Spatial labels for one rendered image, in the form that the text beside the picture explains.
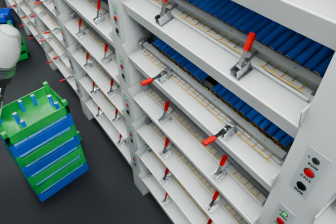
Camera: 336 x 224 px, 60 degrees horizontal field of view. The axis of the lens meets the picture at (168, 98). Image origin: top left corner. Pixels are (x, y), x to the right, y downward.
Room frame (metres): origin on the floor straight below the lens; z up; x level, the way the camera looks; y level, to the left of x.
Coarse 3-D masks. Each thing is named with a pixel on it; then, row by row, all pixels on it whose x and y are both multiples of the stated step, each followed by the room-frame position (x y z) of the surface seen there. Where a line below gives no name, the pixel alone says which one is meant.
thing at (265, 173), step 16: (144, 32) 0.85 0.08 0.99; (128, 48) 0.82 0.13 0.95; (144, 64) 0.76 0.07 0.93; (176, 80) 0.67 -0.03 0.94; (176, 96) 0.61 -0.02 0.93; (192, 96) 0.60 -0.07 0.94; (192, 112) 0.55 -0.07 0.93; (208, 112) 0.54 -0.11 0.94; (208, 128) 0.49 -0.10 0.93; (256, 128) 0.47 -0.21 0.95; (224, 144) 0.44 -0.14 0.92; (240, 144) 0.43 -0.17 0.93; (240, 160) 0.40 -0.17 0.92; (256, 160) 0.39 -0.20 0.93; (272, 160) 0.38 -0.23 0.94; (256, 176) 0.36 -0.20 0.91; (272, 176) 0.35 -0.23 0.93
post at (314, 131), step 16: (320, 96) 0.32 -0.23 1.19; (320, 112) 0.31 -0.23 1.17; (304, 128) 0.32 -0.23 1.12; (320, 128) 0.30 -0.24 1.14; (304, 144) 0.31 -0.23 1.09; (320, 144) 0.29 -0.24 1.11; (288, 160) 0.32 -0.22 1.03; (288, 176) 0.31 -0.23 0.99; (272, 192) 0.32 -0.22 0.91; (288, 192) 0.30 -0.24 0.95; (320, 192) 0.26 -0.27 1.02; (272, 208) 0.31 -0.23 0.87; (288, 208) 0.29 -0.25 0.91; (304, 208) 0.27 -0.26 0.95; (320, 208) 0.25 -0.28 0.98
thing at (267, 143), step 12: (144, 48) 0.82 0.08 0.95; (168, 60) 0.72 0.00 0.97; (180, 72) 0.67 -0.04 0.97; (192, 84) 0.62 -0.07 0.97; (204, 96) 0.57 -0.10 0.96; (228, 108) 0.52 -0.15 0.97; (240, 120) 0.48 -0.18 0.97; (252, 132) 0.44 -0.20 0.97; (264, 144) 0.41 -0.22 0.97; (264, 156) 0.39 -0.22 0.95; (276, 156) 0.38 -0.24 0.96
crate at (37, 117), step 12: (24, 96) 1.04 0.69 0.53; (36, 96) 1.08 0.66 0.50; (12, 108) 0.99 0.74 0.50; (36, 108) 1.01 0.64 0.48; (48, 108) 1.01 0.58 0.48; (60, 108) 0.96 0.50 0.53; (12, 120) 0.93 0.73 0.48; (24, 120) 0.93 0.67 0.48; (36, 120) 0.93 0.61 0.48; (48, 120) 0.91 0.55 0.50; (0, 132) 0.79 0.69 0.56; (12, 132) 0.86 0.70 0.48; (24, 132) 0.83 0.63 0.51; (12, 144) 0.79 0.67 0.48
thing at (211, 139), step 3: (225, 129) 0.46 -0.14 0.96; (219, 132) 0.45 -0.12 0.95; (222, 132) 0.45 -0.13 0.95; (225, 132) 0.46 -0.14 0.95; (213, 135) 0.44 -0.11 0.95; (216, 135) 0.45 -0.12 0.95; (219, 135) 0.45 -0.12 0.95; (207, 138) 0.43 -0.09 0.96; (210, 138) 0.43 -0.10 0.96; (213, 138) 0.43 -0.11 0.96; (204, 141) 0.42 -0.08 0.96; (207, 141) 0.42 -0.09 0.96; (210, 141) 0.43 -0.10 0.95; (204, 144) 0.42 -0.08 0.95; (207, 144) 0.42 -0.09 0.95
